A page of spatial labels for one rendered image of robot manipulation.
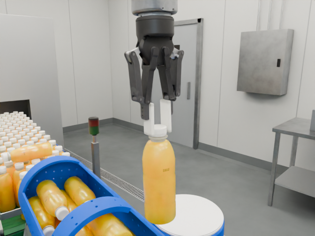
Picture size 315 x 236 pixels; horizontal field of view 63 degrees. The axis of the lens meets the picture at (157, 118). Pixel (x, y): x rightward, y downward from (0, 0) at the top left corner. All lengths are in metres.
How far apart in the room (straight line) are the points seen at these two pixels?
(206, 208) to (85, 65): 5.16
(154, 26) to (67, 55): 5.30
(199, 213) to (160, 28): 0.76
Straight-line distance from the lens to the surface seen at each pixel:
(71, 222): 0.74
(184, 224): 1.01
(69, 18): 5.86
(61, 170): 1.17
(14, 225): 1.38
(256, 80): 3.69
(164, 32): 0.50
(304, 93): 3.73
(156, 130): 0.53
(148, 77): 0.51
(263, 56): 3.65
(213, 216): 1.06
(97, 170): 1.72
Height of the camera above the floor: 1.63
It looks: 13 degrees down
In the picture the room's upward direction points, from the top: straight up
